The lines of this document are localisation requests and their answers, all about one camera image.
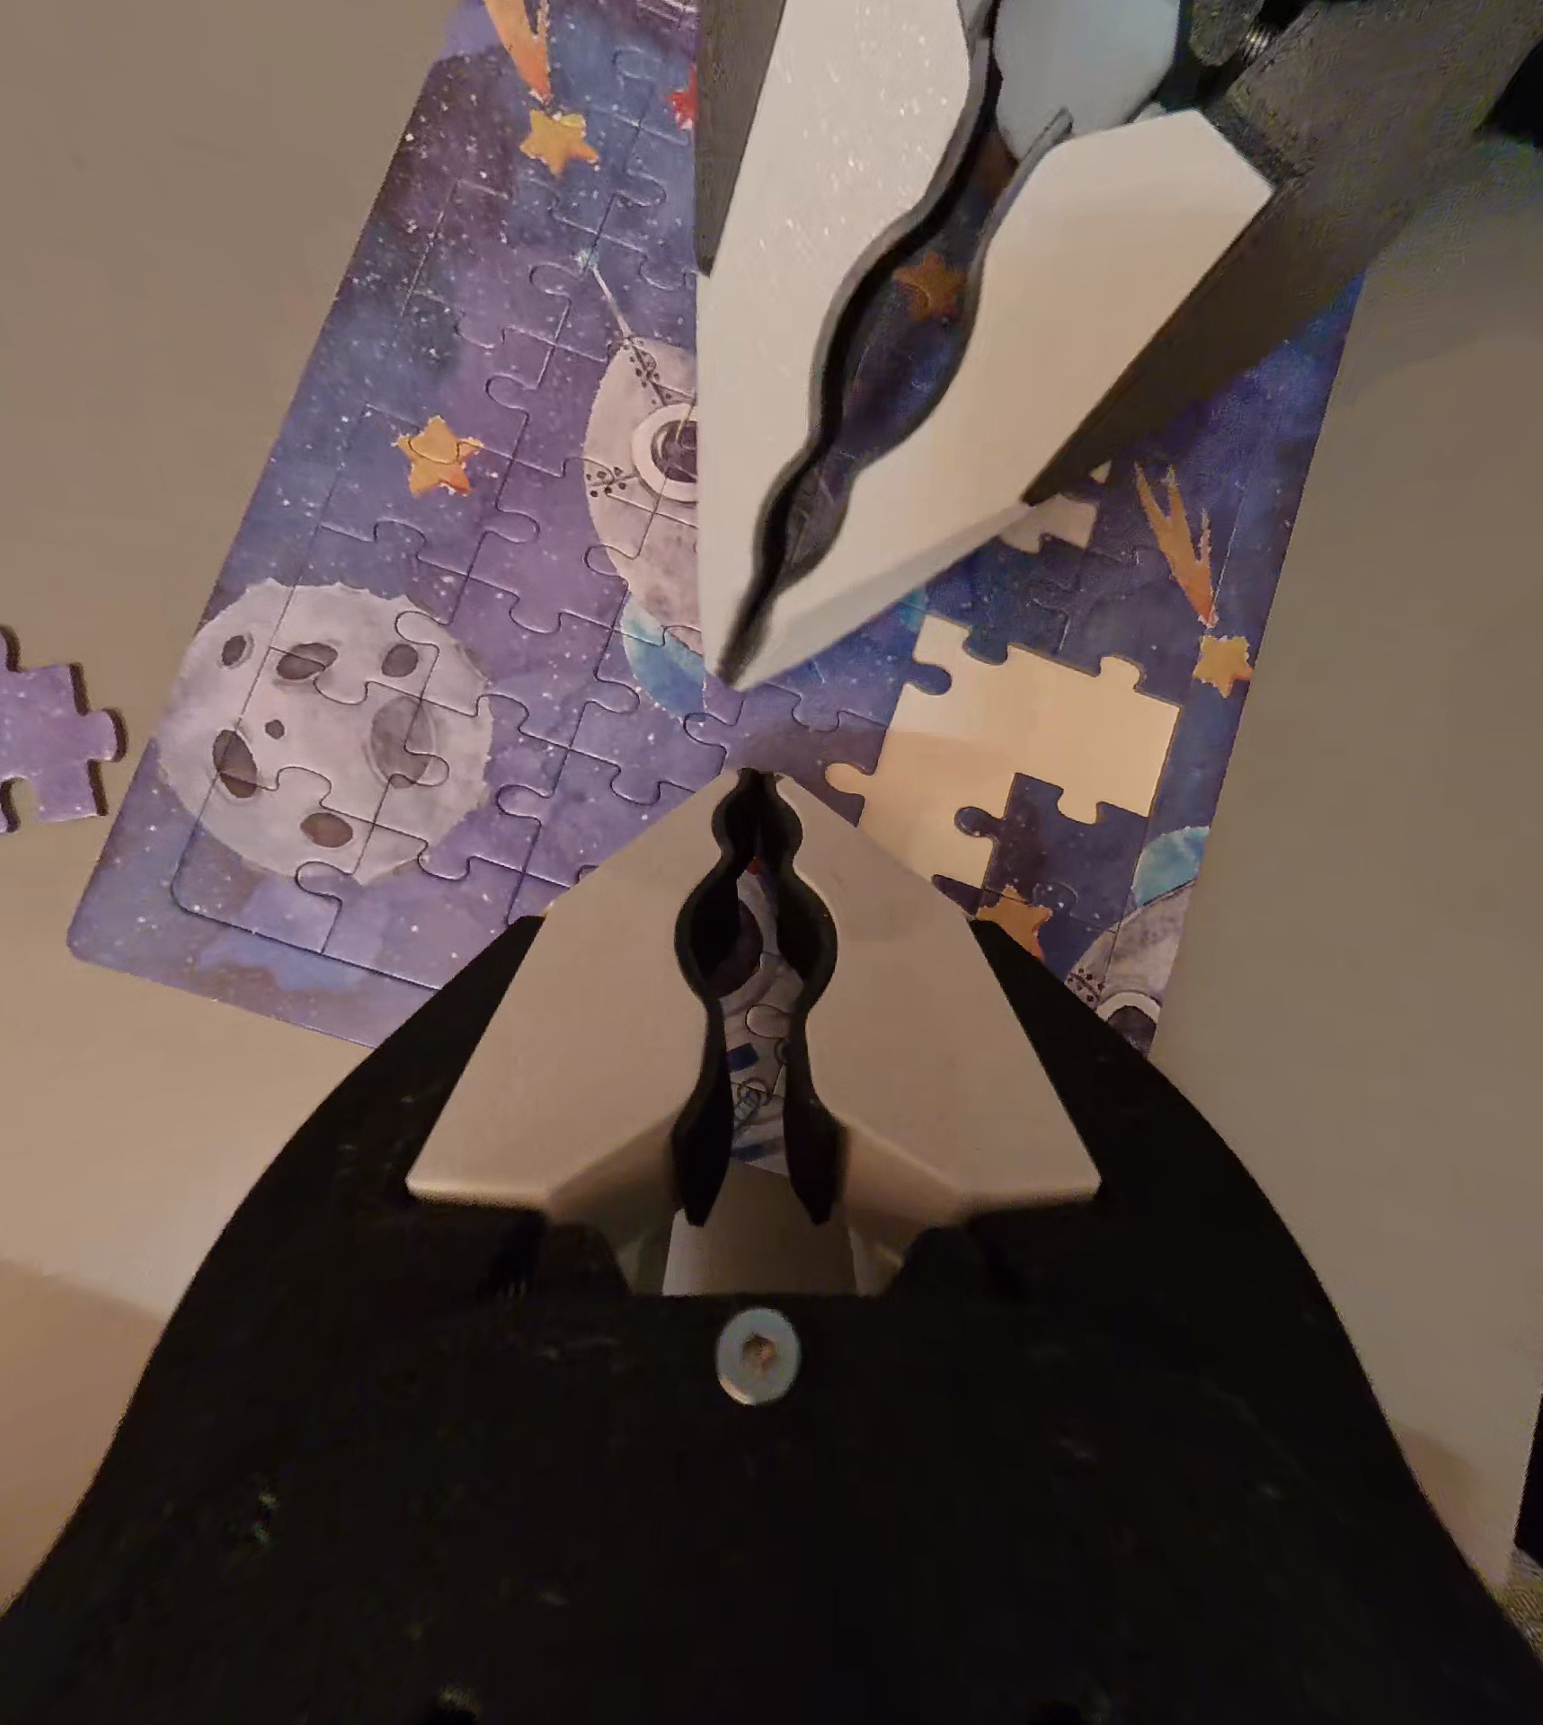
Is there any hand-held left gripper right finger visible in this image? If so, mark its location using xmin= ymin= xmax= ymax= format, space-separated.
xmin=756 ymin=778 xmax=1105 ymax=1296

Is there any purple jigsaw puzzle piece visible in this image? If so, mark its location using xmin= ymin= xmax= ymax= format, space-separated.
xmin=0 ymin=624 xmax=125 ymax=847

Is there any space jigsaw puzzle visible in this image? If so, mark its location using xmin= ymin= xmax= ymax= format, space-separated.
xmin=64 ymin=0 xmax=1371 ymax=1181

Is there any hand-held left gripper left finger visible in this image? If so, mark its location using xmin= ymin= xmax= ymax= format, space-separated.
xmin=404 ymin=769 xmax=762 ymax=1299

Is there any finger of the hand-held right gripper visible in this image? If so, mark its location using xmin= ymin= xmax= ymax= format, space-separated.
xmin=693 ymin=0 xmax=994 ymax=683
xmin=724 ymin=108 xmax=1278 ymax=696

